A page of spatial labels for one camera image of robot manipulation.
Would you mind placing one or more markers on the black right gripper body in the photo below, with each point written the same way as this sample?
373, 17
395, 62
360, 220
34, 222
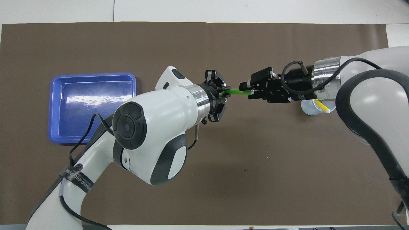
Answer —
298, 83

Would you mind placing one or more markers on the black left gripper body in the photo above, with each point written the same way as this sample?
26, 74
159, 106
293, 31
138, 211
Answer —
215, 100

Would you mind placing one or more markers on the green pen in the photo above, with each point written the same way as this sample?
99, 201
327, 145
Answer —
238, 92

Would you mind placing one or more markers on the yellow pen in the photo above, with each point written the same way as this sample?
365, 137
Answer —
322, 107

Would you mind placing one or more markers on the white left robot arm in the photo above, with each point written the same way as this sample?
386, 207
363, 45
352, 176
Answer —
166, 108

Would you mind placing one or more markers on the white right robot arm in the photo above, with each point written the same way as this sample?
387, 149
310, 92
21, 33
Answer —
377, 95

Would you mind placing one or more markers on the clear plastic cup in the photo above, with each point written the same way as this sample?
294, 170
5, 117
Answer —
308, 108

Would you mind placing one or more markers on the brown paper table mat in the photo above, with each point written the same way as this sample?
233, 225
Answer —
255, 179

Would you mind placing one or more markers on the blue plastic tray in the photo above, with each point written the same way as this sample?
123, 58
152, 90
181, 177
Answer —
92, 105

